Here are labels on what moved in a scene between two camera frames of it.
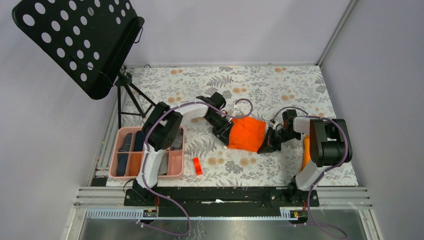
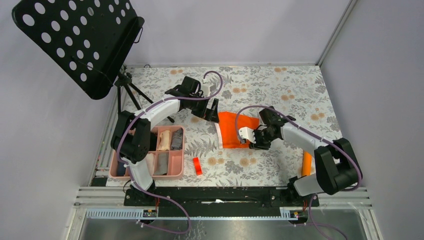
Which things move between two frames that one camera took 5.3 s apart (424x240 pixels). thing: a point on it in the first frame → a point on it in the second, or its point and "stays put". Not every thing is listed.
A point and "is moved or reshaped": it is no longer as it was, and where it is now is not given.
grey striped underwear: [177, 144] stays put
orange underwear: [247, 133] is moved or reshaped
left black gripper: [223, 133] → [210, 114]
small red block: [197, 165] stays put
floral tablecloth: [244, 125] stays put
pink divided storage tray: [126, 149] stays put
